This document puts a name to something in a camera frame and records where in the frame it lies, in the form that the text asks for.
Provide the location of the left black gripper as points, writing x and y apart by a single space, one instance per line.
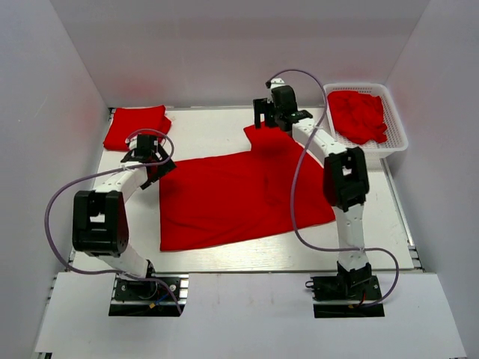
170 167

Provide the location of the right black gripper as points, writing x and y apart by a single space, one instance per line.
262 106

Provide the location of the red t shirt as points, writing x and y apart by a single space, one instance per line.
265 191
126 121

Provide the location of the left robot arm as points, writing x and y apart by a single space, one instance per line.
100 225

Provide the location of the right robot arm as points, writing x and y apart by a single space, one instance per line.
345 186

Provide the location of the red shirts pile in basket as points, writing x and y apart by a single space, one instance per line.
359 117

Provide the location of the folded red t shirt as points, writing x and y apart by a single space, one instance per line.
126 121

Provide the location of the white plastic basket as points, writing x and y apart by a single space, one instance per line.
396 137

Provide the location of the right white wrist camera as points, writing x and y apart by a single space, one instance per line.
275 83

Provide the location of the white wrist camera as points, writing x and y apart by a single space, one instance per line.
132 142
275 83

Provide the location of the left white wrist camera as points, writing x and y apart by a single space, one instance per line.
132 142

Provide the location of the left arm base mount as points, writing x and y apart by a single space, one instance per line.
147 299

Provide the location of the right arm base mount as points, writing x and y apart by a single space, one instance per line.
330 302

